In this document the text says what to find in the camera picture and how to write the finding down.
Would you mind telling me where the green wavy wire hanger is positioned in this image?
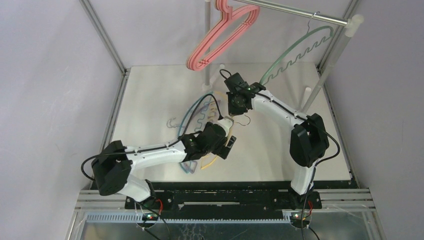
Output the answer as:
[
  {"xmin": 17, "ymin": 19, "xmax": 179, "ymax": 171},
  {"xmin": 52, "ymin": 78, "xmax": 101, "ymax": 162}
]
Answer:
[{"xmin": 259, "ymin": 22, "xmax": 335, "ymax": 86}]

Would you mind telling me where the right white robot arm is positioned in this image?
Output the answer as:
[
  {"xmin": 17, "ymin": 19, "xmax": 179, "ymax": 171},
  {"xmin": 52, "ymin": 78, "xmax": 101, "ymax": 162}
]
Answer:
[{"xmin": 224, "ymin": 73, "xmax": 330, "ymax": 208}]

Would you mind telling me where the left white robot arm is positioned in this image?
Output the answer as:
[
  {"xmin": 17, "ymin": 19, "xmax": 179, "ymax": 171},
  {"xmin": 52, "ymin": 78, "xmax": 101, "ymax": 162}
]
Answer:
[{"xmin": 91, "ymin": 117, "xmax": 236, "ymax": 209}]

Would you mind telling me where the left circuit board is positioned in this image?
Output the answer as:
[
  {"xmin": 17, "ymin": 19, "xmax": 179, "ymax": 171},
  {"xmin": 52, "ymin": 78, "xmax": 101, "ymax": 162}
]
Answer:
[{"xmin": 142, "ymin": 213, "xmax": 160, "ymax": 222}]

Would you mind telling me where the circuit board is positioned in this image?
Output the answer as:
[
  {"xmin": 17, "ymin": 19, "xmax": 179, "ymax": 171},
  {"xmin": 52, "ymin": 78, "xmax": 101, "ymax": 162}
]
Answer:
[
  {"xmin": 290, "ymin": 213, "xmax": 310, "ymax": 229},
  {"xmin": 142, "ymin": 213, "xmax": 160, "ymax": 222}
]

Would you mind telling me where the right circuit board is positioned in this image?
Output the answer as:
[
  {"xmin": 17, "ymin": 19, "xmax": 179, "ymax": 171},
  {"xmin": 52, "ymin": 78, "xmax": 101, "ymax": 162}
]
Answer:
[{"xmin": 290, "ymin": 213, "xmax": 310, "ymax": 229}]

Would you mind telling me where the silver clothes rack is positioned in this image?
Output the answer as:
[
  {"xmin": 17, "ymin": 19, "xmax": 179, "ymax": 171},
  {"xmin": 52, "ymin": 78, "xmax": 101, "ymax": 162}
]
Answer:
[{"xmin": 186, "ymin": 0, "xmax": 364, "ymax": 113}]

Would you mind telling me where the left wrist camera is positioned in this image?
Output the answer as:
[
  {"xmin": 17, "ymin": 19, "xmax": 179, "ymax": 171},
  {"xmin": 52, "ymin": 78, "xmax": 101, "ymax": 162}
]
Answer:
[{"xmin": 217, "ymin": 116, "xmax": 234, "ymax": 133}]

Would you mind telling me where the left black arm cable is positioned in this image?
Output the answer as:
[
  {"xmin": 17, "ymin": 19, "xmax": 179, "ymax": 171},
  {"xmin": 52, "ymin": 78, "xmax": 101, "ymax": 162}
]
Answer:
[{"xmin": 80, "ymin": 93, "xmax": 224, "ymax": 181}]

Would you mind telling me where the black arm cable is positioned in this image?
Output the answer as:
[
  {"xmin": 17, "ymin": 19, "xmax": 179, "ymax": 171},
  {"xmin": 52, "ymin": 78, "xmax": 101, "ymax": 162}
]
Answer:
[
  {"xmin": 219, "ymin": 68, "xmax": 341, "ymax": 240},
  {"xmin": 80, "ymin": 93, "xmax": 224, "ymax": 181}
]

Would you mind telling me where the purple wavy wire hanger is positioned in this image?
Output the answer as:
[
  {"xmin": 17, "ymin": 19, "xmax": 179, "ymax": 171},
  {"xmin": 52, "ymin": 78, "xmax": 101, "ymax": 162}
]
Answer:
[{"xmin": 165, "ymin": 99, "xmax": 216, "ymax": 175}]

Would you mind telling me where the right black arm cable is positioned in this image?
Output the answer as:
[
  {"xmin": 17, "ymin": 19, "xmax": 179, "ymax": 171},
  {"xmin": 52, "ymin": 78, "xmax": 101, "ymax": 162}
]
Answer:
[{"xmin": 219, "ymin": 68, "xmax": 341, "ymax": 240}]

